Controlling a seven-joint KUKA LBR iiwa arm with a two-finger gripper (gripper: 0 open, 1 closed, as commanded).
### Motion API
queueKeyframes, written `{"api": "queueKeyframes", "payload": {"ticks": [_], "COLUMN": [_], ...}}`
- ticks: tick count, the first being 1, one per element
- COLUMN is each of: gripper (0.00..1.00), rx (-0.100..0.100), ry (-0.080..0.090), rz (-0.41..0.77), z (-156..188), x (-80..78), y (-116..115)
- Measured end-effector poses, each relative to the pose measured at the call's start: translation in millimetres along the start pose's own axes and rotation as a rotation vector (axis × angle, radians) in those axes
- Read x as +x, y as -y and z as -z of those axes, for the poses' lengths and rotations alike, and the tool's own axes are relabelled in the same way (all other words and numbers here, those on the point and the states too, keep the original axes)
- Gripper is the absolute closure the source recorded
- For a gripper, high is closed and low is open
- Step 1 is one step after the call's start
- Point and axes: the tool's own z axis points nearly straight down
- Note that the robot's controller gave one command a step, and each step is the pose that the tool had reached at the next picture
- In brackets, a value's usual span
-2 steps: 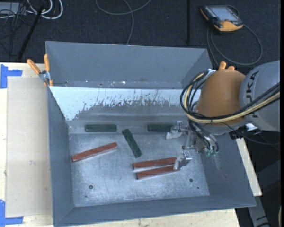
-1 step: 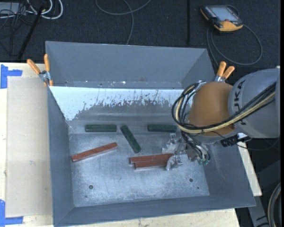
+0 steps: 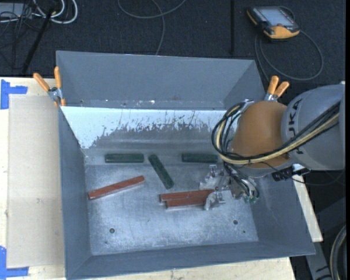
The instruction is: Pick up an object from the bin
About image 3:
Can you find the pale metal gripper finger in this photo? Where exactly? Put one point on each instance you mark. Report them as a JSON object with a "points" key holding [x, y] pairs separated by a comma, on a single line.
{"points": [[216, 198], [214, 181]]}

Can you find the dark green flat block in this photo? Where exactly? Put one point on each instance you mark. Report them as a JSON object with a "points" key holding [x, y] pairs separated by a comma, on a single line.
{"points": [[161, 172], [124, 158], [199, 158]]}

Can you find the black cylinder on white bracket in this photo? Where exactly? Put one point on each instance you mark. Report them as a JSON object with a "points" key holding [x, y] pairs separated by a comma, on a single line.
{"points": [[283, 175]]}

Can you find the red-brown flat block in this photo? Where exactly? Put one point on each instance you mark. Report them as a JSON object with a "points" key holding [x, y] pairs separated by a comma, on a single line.
{"points": [[186, 203], [116, 187], [183, 195]]}

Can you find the grey metal bin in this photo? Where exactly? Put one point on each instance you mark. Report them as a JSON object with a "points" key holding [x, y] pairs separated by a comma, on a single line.
{"points": [[151, 229]]}

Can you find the pale wood flat board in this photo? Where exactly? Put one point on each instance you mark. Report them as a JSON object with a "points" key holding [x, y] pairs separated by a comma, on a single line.
{"points": [[35, 171]]}

